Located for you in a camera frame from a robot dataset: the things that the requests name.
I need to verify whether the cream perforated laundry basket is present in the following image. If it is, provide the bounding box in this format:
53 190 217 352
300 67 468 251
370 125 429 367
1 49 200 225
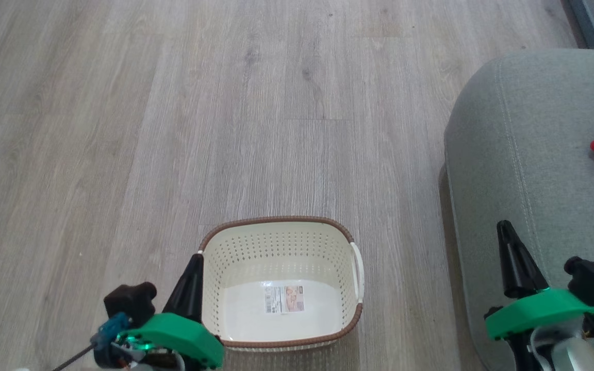
197 216 365 352

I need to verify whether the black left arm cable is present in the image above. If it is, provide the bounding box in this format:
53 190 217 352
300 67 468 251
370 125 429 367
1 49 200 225
49 344 96 371

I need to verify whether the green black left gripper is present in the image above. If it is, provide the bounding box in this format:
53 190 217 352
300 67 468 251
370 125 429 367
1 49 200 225
131 254 226 369

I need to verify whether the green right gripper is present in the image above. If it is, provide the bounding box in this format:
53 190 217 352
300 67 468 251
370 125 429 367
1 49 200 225
484 220 594 341

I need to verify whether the grey fabric sofa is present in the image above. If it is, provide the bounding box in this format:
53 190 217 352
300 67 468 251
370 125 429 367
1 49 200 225
439 48 594 371

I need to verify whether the paper label sticker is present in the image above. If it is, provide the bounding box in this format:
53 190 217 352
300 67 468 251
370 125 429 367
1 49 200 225
263 285 306 315

